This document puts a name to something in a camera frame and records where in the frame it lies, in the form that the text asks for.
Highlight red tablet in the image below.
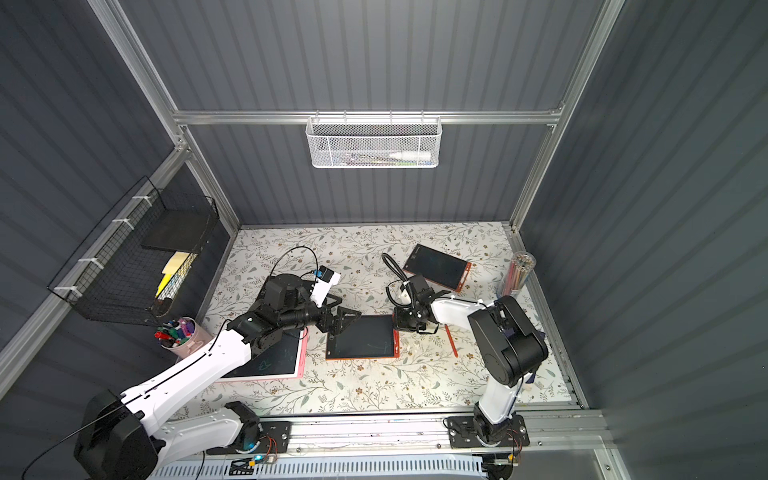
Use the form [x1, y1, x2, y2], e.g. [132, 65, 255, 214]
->
[403, 244, 471, 292]
[325, 314, 400, 360]

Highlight pink white writing tablet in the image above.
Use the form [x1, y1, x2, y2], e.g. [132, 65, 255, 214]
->
[220, 328, 309, 382]

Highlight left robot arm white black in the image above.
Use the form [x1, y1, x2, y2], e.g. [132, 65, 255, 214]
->
[74, 267, 362, 479]

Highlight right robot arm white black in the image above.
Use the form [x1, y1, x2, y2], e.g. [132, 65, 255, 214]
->
[385, 275, 549, 446]

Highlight clear tube of colour pencils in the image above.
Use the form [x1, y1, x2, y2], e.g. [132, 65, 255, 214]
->
[499, 251, 537, 296]

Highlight pink cup of markers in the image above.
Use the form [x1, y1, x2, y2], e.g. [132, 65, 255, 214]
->
[154, 317, 213, 359]

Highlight yellow sticky notes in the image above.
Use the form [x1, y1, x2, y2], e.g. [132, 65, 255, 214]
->
[155, 251, 190, 298]

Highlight white marker in basket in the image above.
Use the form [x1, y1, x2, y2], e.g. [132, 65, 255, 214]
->
[385, 151, 432, 164]

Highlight black notebook in basket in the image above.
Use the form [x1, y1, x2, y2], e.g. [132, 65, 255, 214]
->
[141, 210, 215, 253]

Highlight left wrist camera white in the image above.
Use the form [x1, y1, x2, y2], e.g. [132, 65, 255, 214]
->
[310, 266, 341, 308]

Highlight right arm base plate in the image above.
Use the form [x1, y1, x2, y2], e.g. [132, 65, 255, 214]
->
[442, 413, 530, 452]

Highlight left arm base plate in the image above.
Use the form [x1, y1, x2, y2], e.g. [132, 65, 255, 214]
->
[206, 421, 293, 455]

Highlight white wire mesh basket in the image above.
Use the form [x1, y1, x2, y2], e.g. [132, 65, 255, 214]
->
[305, 113, 443, 169]

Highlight black wire wall basket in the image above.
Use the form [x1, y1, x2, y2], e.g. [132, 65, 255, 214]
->
[48, 180, 219, 326]

